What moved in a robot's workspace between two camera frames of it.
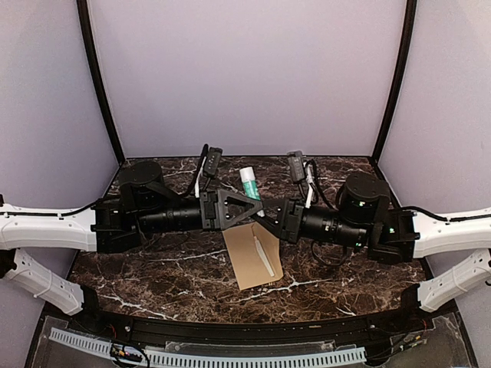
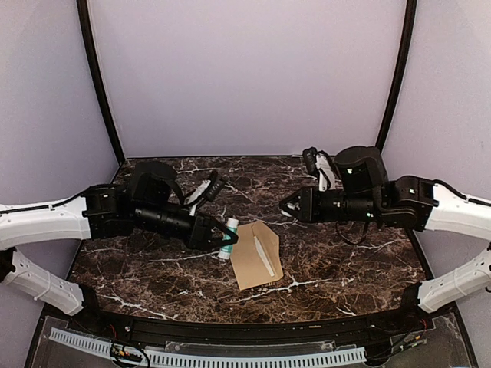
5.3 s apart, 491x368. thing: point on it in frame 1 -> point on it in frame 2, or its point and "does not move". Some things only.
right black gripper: x=290 y=213 -> x=309 y=211
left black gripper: x=221 y=219 -> x=200 y=237
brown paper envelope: x=255 y=254 does not move
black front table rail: x=413 y=312 does not move
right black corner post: x=400 y=77 does not move
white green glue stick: x=250 y=185 -> x=225 y=250
